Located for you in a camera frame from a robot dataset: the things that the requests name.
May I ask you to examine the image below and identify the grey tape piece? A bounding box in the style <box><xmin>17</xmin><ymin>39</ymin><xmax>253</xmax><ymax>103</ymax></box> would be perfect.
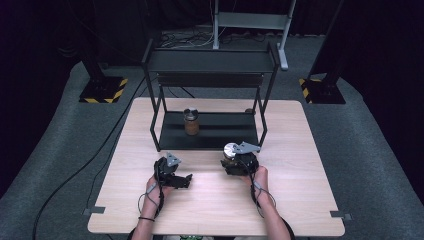
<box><xmin>82</xmin><ymin>206</ymin><xmax>107</xmax><ymax>216</ymax></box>
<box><xmin>329</xmin><ymin>210</ymin><xmax>353</xmax><ymax>222</ymax></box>

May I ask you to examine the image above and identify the right hand-held gripper cable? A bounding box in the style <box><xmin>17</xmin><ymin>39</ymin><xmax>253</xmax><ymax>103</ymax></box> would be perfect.
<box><xmin>249</xmin><ymin>179</ymin><xmax>278</xmax><ymax>219</ymax></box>

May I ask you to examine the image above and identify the white metal stand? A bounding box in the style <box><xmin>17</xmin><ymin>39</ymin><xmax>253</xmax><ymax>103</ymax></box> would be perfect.
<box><xmin>212</xmin><ymin>0</ymin><xmax>297</xmax><ymax>72</ymax></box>

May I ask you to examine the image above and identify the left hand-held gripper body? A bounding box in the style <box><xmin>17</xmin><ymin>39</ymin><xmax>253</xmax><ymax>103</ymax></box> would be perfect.
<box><xmin>153</xmin><ymin>151</ymin><xmax>184</xmax><ymax>188</ymax></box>

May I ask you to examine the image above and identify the hand-held gripper cable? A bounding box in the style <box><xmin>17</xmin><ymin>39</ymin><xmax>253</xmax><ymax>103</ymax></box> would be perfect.
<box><xmin>137</xmin><ymin>181</ymin><xmax>165</xmax><ymax>218</ymax></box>
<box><xmin>249</xmin><ymin>179</ymin><xmax>278</xmax><ymax>219</ymax></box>

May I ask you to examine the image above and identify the bundle of floor cables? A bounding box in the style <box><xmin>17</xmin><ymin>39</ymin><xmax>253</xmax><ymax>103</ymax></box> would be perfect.
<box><xmin>159</xmin><ymin>30</ymin><xmax>215</xmax><ymax>48</ymax></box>

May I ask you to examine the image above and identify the black stand with striped base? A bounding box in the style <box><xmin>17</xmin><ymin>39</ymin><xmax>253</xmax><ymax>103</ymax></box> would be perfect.
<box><xmin>78</xmin><ymin>0</ymin><xmax>129</xmax><ymax>105</ymax></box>
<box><xmin>298</xmin><ymin>0</ymin><xmax>348</xmax><ymax>105</ymax></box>

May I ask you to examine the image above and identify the thin black floor cable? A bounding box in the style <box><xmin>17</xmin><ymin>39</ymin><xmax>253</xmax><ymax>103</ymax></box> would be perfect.
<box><xmin>85</xmin><ymin>131</ymin><xmax>125</xmax><ymax>209</ymax></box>

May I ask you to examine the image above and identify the long black floor cable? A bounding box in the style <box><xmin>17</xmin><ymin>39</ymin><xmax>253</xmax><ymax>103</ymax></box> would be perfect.
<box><xmin>32</xmin><ymin>75</ymin><xmax>149</xmax><ymax>240</ymax></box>

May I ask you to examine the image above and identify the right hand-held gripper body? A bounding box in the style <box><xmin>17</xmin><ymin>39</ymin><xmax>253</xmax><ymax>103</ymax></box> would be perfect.
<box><xmin>221</xmin><ymin>141</ymin><xmax>262</xmax><ymax>177</ymax></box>

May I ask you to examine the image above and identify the left hand-held gripper cable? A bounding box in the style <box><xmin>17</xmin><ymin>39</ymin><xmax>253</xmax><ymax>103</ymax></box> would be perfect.
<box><xmin>137</xmin><ymin>181</ymin><xmax>165</xmax><ymax>218</ymax></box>

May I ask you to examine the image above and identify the person's right hand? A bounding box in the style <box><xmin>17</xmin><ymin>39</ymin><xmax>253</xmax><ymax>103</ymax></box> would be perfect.
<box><xmin>244</xmin><ymin>165</ymin><xmax>270</xmax><ymax>198</ymax></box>

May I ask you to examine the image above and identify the black metal shelf rack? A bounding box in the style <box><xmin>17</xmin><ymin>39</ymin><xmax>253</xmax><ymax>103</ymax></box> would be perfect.
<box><xmin>141</xmin><ymin>38</ymin><xmax>281</xmax><ymax>153</ymax></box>

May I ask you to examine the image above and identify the person's left hand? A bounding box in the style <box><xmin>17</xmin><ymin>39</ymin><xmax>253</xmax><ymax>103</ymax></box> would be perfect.
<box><xmin>145</xmin><ymin>174</ymin><xmax>175</xmax><ymax>202</ymax></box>

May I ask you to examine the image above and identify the glass jar with brown powder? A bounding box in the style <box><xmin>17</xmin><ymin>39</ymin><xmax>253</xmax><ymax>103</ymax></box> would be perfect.
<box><xmin>183</xmin><ymin>107</ymin><xmax>201</xmax><ymax>136</ymax></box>

